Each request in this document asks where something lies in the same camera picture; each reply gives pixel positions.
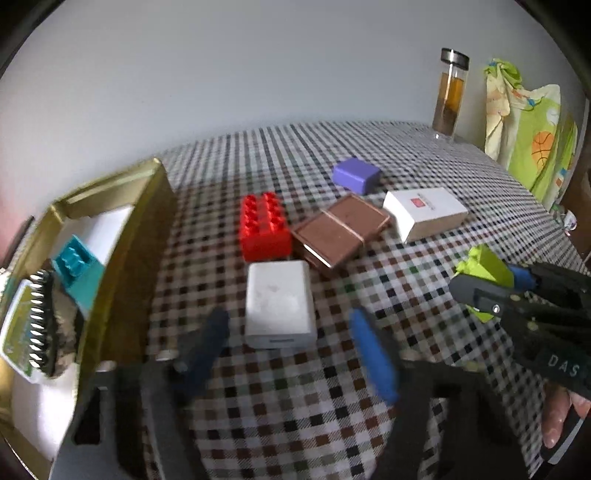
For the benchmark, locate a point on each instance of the red building block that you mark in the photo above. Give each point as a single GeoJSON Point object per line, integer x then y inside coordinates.
{"type": "Point", "coordinates": [263, 230]}

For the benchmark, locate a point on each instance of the glass tea bottle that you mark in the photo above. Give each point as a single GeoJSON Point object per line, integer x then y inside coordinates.
{"type": "Point", "coordinates": [450, 101]}

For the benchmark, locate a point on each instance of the brown card box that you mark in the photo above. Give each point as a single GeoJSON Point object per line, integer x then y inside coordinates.
{"type": "Point", "coordinates": [337, 230]}

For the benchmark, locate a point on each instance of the green cube with football print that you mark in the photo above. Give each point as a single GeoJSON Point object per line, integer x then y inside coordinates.
{"type": "Point", "coordinates": [485, 265]}

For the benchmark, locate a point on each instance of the black sequin hair clip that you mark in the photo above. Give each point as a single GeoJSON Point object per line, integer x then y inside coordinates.
{"type": "Point", "coordinates": [64, 332]}

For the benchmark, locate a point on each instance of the person's right hand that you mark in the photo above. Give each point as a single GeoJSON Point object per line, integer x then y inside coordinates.
{"type": "Point", "coordinates": [556, 415]}

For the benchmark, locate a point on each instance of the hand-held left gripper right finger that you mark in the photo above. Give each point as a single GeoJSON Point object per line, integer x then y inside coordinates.
{"type": "Point", "coordinates": [374, 355]}

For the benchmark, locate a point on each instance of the white charger block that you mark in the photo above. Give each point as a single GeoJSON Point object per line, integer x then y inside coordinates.
{"type": "Point", "coordinates": [277, 300]}

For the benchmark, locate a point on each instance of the blue building block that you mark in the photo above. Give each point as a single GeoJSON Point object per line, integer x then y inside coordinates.
{"type": "Point", "coordinates": [78, 272]}

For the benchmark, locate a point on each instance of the gold metal tin box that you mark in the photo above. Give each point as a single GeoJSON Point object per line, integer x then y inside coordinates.
{"type": "Point", "coordinates": [134, 286]}

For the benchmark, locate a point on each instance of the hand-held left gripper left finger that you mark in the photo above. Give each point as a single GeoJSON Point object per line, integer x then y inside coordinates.
{"type": "Point", "coordinates": [207, 341]}

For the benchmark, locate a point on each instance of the green printed cloth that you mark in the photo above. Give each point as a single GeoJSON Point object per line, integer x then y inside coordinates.
{"type": "Point", "coordinates": [531, 138]}

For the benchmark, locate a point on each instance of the white cardboard box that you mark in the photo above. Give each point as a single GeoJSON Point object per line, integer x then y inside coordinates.
{"type": "Point", "coordinates": [429, 217]}

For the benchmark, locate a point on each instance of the purple box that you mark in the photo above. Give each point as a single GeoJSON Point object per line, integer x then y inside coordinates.
{"type": "Point", "coordinates": [353, 170]}

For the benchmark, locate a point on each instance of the clear plastic case green label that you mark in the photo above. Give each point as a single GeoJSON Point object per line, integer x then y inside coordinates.
{"type": "Point", "coordinates": [16, 332]}

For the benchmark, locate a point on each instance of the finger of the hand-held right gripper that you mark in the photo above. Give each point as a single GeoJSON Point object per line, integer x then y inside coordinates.
{"type": "Point", "coordinates": [475, 295]}
{"type": "Point", "coordinates": [521, 278]}

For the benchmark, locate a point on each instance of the white paper sheet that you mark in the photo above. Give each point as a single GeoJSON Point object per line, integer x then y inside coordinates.
{"type": "Point", "coordinates": [106, 230]}

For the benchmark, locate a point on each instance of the checked tablecloth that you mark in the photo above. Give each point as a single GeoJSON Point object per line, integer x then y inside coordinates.
{"type": "Point", "coordinates": [300, 415]}

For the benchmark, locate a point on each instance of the brown wooden comb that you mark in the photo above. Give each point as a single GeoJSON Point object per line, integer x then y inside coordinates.
{"type": "Point", "coordinates": [39, 323]}

